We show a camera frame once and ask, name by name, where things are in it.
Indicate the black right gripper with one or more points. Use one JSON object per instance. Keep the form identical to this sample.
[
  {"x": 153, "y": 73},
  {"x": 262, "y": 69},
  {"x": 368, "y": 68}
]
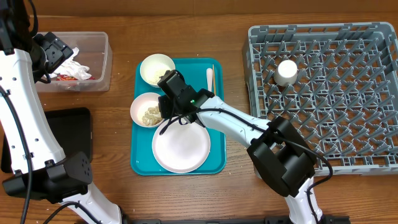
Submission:
[{"x": 163, "y": 100}]

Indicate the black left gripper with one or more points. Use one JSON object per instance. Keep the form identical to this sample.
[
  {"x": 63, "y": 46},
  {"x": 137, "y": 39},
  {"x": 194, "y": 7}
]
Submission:
[{"x": 56, "y": 50}]

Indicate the white tissue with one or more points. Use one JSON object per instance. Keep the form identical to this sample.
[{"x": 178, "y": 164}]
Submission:
[{"x": 72, "y": 68}]

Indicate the red snack wrapper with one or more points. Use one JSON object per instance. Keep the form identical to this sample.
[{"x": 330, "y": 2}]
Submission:
[{"x": 65, "y": 78}]

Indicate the pink bowl with cereal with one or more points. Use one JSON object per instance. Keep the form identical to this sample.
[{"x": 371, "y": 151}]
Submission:
[{"x": 145, "y": 110}]

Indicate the white bowl with crumbs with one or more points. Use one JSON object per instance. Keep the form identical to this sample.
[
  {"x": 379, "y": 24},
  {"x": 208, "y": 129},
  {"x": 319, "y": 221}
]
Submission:
[{"x": 154, "y": 67}]

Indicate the white plastic fork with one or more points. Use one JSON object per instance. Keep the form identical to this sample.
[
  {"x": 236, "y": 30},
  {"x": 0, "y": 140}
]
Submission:
[{"x": 209, "y": 78}]

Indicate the wooden chopstick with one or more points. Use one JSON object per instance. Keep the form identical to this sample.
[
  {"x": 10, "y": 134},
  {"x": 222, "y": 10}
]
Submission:
[{"x": 214, "y": 79}]

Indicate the white round plate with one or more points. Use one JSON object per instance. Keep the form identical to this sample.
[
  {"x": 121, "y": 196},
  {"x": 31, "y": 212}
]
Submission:
[{"x": 181, "y": 148}]

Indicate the white plastic cup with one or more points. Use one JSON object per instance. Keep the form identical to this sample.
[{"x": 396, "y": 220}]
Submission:
[{"x": 286, "y": 73}]

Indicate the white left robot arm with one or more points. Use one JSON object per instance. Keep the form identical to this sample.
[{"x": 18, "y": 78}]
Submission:
[{"x": 41, "y": 169}]

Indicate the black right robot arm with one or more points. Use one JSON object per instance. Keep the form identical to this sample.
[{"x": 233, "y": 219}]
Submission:
[{"x": 281, "y": 157}]

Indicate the grey dishwasher rack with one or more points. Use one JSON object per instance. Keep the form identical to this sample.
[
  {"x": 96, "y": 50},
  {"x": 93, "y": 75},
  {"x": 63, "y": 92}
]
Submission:
[{"x": 344, "y": 101}]

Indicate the teal serving tray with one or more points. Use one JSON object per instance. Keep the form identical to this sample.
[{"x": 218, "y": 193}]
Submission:
[{"x": 193, "y": 70}]

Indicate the clear plastic bin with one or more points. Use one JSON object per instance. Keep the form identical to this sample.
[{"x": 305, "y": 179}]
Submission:
[{"x": 94, "y": 52}]

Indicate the black tray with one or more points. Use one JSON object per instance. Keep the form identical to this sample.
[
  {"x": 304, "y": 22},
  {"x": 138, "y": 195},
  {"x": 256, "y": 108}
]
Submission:
[{"x": 72, "y": 128}]

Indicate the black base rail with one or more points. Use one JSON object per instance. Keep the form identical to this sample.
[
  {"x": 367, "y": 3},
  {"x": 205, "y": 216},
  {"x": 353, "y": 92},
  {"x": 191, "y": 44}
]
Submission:
[{"x": 328, "y": 219}]

